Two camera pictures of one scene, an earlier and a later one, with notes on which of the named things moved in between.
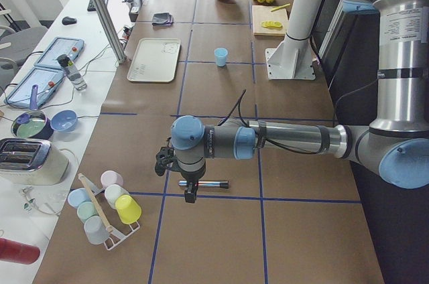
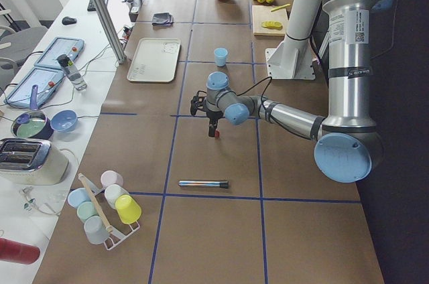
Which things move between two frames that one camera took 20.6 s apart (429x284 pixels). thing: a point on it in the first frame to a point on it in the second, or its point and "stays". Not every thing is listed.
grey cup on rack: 95,230 stays
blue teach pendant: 73,47 stays
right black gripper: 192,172 to 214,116
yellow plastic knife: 280,7 stays
